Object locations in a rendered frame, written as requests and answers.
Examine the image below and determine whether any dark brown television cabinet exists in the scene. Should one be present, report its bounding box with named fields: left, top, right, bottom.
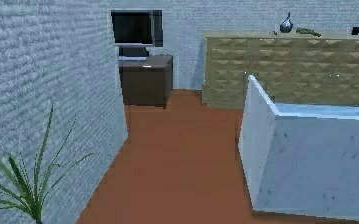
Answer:
left=117, top=54, right=174, bottom=109

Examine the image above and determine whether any black flat television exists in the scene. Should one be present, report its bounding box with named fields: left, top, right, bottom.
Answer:
left=110, top=9, right=164, bottom=48

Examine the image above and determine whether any tan patterned sideboard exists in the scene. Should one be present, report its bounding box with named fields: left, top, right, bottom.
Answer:
left=201, top=31, right=359, bottom=111

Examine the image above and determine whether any pale blue marble counter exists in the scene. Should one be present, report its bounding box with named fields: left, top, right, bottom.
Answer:
left=238, top=74, right=359, bottom=222

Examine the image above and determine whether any green leafy object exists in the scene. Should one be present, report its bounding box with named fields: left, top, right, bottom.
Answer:
left=295, top=26, right=322, bottom=38

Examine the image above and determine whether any green spiky house plant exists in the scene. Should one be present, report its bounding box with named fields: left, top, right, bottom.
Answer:
left=0, top=105, right=95, bottom=224

